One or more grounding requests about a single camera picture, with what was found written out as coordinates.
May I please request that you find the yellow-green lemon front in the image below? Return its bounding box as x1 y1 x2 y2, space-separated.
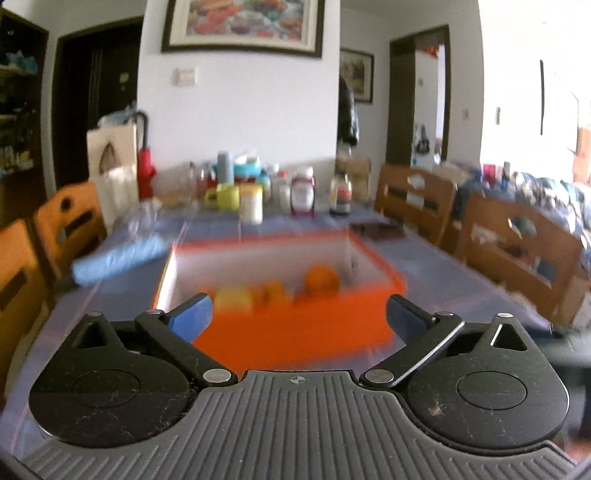
213 286 254 314

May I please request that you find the small orange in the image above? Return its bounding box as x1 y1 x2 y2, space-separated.
249 280 294 307

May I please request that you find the orange storage box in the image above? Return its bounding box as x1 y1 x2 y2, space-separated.
152 230 407 373

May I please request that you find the large orange fruit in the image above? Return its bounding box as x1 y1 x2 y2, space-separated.
304 264 341 295

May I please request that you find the checked blue tablecloth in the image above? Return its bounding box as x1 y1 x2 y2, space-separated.
1 206 550 459

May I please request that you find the folded light blue cloth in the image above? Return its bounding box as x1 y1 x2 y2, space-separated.
71 235 171 287

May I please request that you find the smartphone in brown case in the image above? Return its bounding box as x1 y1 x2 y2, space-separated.
349 221 405 241

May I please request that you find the clear glass pitcher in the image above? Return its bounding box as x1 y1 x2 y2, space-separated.
125 199 161 237

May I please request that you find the wooden chair near right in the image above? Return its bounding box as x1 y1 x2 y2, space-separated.
454 193 583 326

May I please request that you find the wooden chair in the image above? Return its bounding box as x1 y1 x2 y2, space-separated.
0 218 52 398
374 164 457 246
33 182 107 280
454 193 583 326

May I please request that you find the wooden chair far right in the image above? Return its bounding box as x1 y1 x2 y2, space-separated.
374 164 457 246

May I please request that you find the yellow-green mug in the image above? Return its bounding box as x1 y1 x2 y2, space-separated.
204 184 239 211

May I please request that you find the white yellow-lid jar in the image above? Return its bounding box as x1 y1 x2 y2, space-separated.
239 184 263 225

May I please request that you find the blue grey tumbler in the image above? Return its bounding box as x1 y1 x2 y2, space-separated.
216 151 235 184

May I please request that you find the red folded umbrella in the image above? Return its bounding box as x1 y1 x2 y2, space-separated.
134 110 156 201

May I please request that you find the teal bowl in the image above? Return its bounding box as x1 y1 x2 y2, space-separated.
233 157 263 181

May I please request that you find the wooden chair near left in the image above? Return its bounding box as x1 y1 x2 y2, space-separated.
0 218 52 398

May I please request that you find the red mouthwash bottle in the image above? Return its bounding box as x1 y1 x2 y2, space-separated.
290 167 315 216

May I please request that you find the white paper gift bag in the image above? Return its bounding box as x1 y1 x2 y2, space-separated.
86 124 139 233

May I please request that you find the small framed landscape painting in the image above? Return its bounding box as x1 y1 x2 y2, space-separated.
339 48 375 104

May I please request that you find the large framed food painting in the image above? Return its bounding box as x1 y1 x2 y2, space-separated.
161 0 325 58

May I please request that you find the dark wooden shelf cabinet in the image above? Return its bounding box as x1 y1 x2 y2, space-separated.
1 8 48 226

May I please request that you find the cardboard box by wall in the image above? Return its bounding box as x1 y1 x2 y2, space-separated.
335 156 372 202

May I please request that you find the white wall switch panel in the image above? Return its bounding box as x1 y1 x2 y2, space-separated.
172 68 197 87

